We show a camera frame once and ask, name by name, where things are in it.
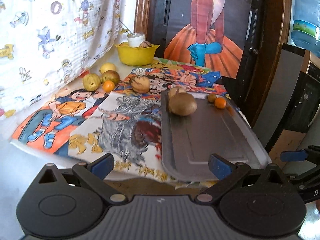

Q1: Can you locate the small brown round fruit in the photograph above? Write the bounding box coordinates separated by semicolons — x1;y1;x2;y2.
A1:
207;93;217;103

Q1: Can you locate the brown kiwi fruit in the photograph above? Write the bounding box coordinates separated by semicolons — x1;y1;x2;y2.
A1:
168;93;197;116

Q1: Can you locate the small orange mandarin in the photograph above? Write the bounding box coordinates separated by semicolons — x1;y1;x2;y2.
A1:
103;80;116;93

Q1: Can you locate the green-yellow pear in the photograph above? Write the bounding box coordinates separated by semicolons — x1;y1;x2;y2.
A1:
82;73;101;92

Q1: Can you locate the striped pale melon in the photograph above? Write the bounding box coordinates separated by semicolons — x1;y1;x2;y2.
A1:
168;86;186;99

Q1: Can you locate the brownish green pear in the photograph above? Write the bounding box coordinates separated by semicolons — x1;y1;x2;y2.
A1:
101;70;120;86

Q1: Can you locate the striped pepino melon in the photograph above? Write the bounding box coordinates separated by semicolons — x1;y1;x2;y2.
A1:
131;76;150;94

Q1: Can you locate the yellow lemon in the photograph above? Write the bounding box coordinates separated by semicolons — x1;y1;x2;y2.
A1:
99;62;116;74

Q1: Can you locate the person's right hand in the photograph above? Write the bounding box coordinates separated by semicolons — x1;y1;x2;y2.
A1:
316;200;320;212

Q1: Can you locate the grey metal baking tray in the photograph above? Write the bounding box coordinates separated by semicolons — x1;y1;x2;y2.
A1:
161;92;271;182

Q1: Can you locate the colourful anime poster mat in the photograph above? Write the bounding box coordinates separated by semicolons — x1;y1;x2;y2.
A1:
12;59;231;183

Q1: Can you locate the blue water bottle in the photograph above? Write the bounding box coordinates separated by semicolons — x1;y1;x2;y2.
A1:
291;0;319;57

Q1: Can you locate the yellow plastic bowl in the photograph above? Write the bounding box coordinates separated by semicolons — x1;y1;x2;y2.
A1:
115;44;159;66

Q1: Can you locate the yellow fruit in bowl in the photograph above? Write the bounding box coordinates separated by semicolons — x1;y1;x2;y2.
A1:
119;42;129;47

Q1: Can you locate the white glass jar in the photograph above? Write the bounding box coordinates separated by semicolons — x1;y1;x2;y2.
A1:
127;33;145;48

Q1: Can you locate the dry flower twig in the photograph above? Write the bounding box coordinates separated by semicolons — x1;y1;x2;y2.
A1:
119;20;132;34

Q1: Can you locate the painted lady poster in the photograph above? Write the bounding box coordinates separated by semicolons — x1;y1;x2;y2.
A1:
164;0;252;78

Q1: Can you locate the white cartoon print cloth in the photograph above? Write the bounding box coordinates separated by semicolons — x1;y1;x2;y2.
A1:
1;0;120;119

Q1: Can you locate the dark wooden door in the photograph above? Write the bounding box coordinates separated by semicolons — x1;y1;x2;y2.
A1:
135;0;290;125

